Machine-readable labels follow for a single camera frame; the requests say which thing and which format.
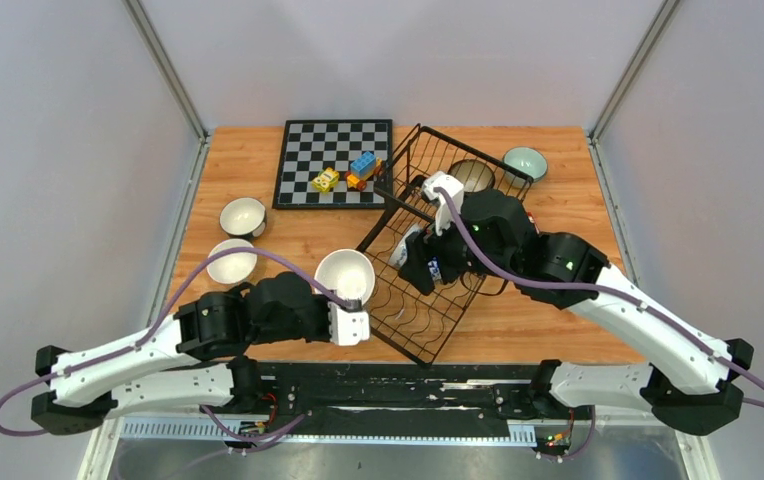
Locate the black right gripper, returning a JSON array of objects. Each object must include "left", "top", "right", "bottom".
[{"left": 396, "top": 199, "right": 514, "bottom": 295}]

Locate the black wire dish rack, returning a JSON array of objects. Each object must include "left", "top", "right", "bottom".
[{"left": 358, "top": 124, "right": 532, "bottom": 366}]

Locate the beige floral bowl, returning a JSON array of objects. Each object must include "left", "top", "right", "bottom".
[
  {"left": 314, "top": 249, "right": 376, "bottom": 304},
  {"left": 206, "top": 238, "right": 257, "bottom": 285}
]

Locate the teal white dotted bowl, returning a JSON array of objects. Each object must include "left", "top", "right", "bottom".
[{"left": 219, "top": 197, "right": 267, "bottom": 241}]

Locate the black patterned rim bowl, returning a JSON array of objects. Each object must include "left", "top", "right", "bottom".
[{"left": 448, "top": 159, "right": 496, "bottom": 195}]

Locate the white grid pattern bowl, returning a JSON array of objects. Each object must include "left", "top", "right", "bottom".
[{"left": 503, "top": 147, "right": 548, "bottom": 186}]

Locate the blue white geometric bowl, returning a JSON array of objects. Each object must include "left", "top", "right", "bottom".
[{"left": 427, "top": 257, "right": 448, "bottom": 283}]

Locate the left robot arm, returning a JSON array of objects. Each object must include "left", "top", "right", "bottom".
[{"left": 30, "top": 272, "right": 336, "bottom": 436}]

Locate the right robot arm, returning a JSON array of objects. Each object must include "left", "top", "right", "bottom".
[{"left": 389, "top": 189, "right": 754, "bottom": 436}]

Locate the white blue rose bowl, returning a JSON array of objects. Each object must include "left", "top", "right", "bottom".
[{"left": 388, "top": 224, "right": 423, "bottom": 269}]

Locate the blue yellow toy brick car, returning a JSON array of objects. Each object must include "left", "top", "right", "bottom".
[{"left": 345, "top": 151, "right": 384, "bottom": 191}]

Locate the yellow owl toy block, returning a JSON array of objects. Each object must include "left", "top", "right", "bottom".
[{"left": 310, "top": 167, "right": 340, "bottom": 193}]

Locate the black and white chessboard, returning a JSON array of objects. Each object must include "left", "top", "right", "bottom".
[{"left": 272, "top": 119, "right": 393, "bottom": 210}]

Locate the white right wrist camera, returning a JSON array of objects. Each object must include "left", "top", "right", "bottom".
[{"left": 421, "top": 171, "right": 464, "bottom": 236}]

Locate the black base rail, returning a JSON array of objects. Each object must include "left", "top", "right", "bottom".
[{"left": 100, "top": 360, "right": 691, "bottom": 448}]

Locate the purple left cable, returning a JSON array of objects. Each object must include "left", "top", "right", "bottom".
[{"left": 0, "top": 246, "right": 363, "bottom": 480}]

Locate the aluminium frame post left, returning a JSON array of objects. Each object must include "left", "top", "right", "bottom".
[{"left": 122, "top": 0, "right": 209, "bottom": 143}]

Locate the aluminium frame post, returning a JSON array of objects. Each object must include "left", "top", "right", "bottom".
[
  {"left": 122, "top": 0, "right": 209, "bottom": 143},
  {"left": 588, "top": 0, "right": 682, "bottom": 144}
]

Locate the aluminium frame post right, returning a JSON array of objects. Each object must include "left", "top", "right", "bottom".
[{"left": 588, "top": 0, "right": 682, "bottom": 144}]

